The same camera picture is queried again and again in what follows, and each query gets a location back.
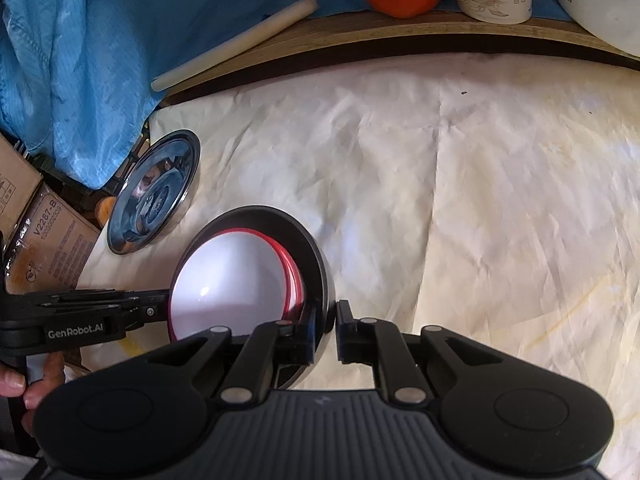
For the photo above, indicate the steel plate with label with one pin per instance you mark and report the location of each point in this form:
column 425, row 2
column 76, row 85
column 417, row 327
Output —
column 150, row 195

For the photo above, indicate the wooden board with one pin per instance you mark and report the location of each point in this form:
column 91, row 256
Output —
column 425, row 30

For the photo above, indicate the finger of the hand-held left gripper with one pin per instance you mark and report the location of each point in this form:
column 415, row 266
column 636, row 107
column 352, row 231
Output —
column 100, row 299
column 147, row 316

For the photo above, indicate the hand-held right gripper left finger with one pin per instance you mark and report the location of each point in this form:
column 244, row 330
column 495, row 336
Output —
column 295, row 342

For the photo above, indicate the small orange round object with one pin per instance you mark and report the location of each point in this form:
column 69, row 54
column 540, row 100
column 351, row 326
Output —
column 106, row 210

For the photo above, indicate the blue cloth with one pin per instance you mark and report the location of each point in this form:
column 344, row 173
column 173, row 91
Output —
column 100, row 35

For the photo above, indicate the person's left hand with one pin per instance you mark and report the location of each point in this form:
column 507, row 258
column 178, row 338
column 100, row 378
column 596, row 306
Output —
column 47, row 380

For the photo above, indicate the plain cardboard box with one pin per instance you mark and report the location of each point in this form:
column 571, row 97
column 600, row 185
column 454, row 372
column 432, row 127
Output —
column 15, row 195

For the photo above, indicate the cream table cloth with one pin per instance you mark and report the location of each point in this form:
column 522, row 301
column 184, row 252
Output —
column 450, row 185

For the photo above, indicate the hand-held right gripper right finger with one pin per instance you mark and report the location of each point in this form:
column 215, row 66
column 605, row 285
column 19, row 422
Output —
column 345, row 332

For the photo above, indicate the cardboard box with printed text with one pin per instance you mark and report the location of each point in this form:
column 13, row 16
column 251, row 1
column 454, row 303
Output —
column 55, row 245

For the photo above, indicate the white bowl with red rim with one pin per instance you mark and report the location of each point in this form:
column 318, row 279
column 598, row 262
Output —
column 296, row 280
column 225, row 285

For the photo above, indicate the small steel bowl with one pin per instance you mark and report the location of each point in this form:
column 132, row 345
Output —
column 300, row 240

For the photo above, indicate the white paper roll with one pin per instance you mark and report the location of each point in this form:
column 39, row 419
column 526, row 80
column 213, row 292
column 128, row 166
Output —
column 235, row 42

